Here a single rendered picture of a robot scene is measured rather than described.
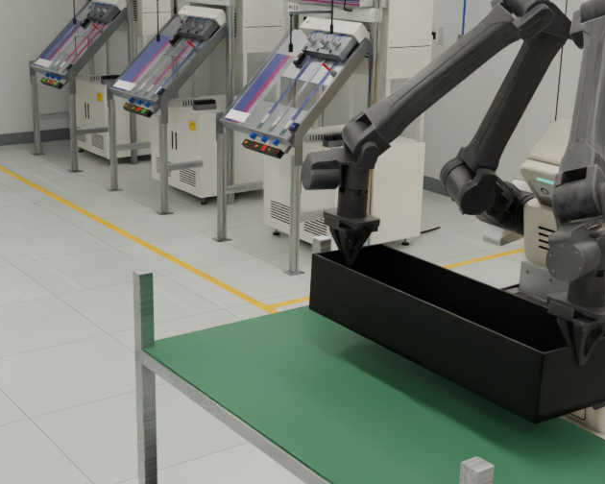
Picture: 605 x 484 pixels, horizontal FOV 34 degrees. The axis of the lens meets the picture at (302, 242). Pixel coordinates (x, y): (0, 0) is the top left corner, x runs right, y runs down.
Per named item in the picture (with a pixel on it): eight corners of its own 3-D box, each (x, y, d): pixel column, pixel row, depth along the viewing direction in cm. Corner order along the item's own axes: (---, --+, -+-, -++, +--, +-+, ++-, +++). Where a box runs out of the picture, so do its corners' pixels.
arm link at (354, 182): (375, 158, 187) (363, 153, 192) (341, 159, 184) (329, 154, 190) (373, 195, 189) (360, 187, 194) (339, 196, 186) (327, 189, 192)
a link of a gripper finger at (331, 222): (343, 270, 190) (346, 223, 188) (320, 260, 196) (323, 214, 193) (370, 265, 194) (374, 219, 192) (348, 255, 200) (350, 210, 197)
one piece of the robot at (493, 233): (515, 229, 215) (515, 179, 211) (533, 233, 211) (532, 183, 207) (482, 241, 209) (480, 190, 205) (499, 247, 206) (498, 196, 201)
